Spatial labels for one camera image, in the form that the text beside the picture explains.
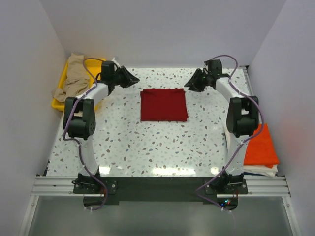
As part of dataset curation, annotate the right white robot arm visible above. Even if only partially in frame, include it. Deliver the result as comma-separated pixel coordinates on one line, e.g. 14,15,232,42
185,55,259,193

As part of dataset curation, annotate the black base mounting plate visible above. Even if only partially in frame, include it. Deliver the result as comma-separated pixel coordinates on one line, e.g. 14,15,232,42
72,174,248,210

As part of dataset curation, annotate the beige crumpled t shirt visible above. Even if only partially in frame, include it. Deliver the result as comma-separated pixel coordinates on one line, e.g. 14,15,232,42
52,53,90,103

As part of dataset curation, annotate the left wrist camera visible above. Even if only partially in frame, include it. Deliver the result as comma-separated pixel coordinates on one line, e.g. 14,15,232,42
111,57,121,68

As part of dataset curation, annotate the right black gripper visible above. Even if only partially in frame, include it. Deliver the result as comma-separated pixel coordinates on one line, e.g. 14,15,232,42
184,69,210,93

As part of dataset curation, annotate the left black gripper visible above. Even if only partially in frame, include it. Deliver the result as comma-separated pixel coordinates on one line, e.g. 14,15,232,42
112,66,140,89

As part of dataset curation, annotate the aluminium frame rail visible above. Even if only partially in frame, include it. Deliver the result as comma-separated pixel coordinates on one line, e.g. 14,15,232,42
31,176,76,197

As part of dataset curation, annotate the dark red t shirt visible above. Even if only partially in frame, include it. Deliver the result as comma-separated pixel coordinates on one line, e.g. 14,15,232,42
140,88,188,122

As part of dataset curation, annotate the orange folded t shirt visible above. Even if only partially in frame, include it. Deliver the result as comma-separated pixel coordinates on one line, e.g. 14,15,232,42
244,123,280,168

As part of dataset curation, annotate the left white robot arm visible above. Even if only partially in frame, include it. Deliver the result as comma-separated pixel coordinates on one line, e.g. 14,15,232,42
63,60,140,193

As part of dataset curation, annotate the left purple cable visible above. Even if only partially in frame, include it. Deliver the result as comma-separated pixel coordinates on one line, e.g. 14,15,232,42
63,58,109,211

